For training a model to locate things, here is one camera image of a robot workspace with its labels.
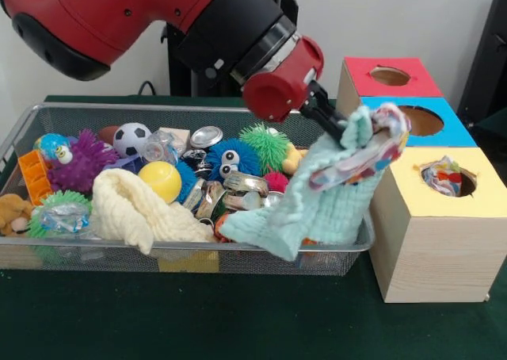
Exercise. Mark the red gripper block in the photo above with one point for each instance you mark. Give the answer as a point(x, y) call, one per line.
point(277, 94)

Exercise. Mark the multicolour dotted cloth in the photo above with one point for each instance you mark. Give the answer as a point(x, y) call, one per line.
point(380, 154)
point(445, 175)

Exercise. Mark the mint green knitted cloth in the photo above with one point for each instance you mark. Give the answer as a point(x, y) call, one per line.
point(317, 213)

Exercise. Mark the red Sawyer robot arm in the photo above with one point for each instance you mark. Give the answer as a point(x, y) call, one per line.
point(119, 15)

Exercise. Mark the wooden box with three holes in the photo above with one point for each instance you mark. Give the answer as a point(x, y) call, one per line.
point(435, 257)

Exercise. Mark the shallow clear mesh bin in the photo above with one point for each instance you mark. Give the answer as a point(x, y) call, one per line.
point(119, 263)

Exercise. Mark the green spiky toy with eyes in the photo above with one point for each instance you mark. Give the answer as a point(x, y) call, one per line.
point(267, 146)

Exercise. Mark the blue spiky toy with eyes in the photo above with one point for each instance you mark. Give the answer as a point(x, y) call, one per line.
point(227, 154)

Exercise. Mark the dark green side table cloth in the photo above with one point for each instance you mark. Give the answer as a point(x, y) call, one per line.
point(495, 128)

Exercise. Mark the yellow ball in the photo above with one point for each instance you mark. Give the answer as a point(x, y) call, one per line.
point(158, 179)

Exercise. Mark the black and white soccer ball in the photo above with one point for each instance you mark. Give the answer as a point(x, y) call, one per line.
point(132, 139)

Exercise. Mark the cream knitted cloth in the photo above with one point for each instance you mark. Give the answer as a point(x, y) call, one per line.
point(119, 209)

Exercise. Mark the purple spiky toy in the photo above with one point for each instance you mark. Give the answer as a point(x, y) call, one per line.
point(83, 165)

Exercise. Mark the green spiky ball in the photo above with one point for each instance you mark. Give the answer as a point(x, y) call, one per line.
point(49, 201)

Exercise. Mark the orange plastic grid tray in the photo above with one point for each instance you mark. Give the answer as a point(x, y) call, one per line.
point(35, 177)

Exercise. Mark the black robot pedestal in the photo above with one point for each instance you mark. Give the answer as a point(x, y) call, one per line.
point(174, 82)

